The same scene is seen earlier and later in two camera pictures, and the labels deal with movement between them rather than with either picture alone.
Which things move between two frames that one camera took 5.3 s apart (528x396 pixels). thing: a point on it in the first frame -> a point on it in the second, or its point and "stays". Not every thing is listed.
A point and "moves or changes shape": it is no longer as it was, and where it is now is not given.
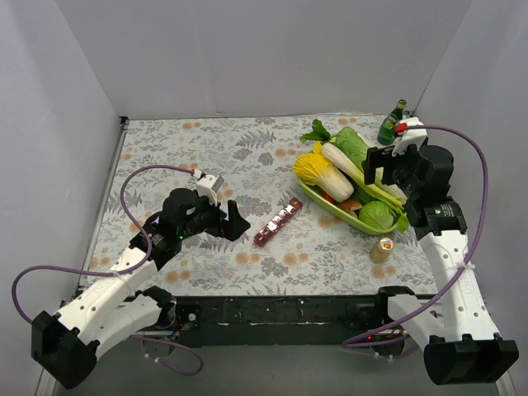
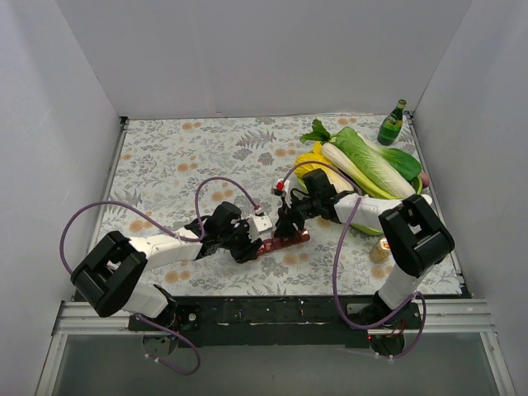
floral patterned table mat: x=285 y=250 stays
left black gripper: x=223 y=223 -> x=246 y=246
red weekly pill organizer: x=293 y=207 moves or changes shape
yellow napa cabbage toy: x=313 y=169 stays
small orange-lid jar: x=380 y=252 stays
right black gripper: x=388 y=163 -> x=289 y=219
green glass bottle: x=387 y=134 stays
